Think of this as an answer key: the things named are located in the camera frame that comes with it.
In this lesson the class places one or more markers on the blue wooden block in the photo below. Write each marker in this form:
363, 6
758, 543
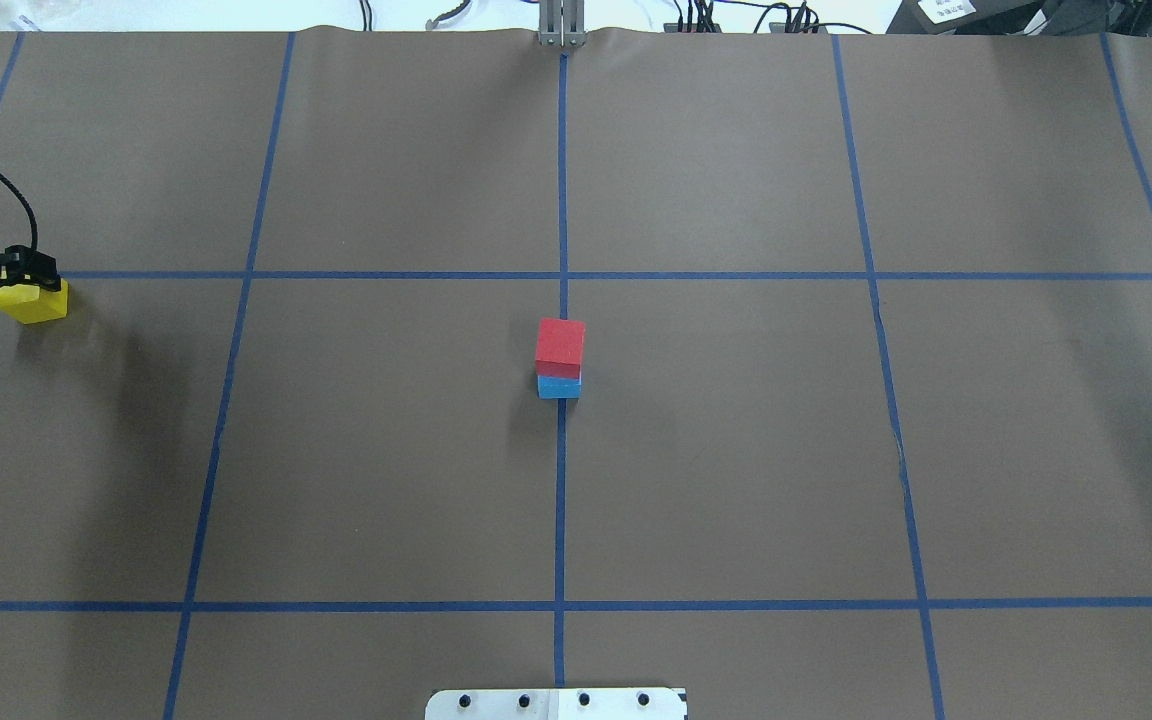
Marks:
551, 387

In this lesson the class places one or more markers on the red wooden block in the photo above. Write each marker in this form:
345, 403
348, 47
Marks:
559, 351

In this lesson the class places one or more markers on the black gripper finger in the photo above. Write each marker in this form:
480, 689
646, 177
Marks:
23, 265

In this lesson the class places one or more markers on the grey aluminium frame post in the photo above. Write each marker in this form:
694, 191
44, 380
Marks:
561, 23

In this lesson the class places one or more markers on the yellow wooden block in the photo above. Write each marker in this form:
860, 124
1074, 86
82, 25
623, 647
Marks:
28, 304

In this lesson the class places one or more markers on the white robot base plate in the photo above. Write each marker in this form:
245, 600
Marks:
559, 703

